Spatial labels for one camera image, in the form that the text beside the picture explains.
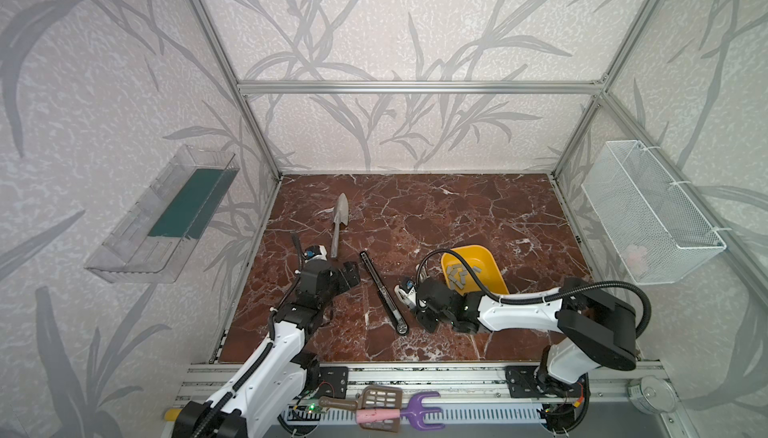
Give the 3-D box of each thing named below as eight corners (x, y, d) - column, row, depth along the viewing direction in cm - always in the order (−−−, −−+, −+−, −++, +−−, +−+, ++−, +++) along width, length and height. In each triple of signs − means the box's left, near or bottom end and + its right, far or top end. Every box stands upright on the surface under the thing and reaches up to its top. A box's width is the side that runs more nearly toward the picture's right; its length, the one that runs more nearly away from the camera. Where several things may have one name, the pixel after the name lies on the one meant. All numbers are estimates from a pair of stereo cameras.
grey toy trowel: (330, 258, 99) (328, 253, 96) (340, 199, 115) (339, 194, 113) (341, 258, 99) (340, 253, 97) (350, 199, 115) (349, 194, 113)
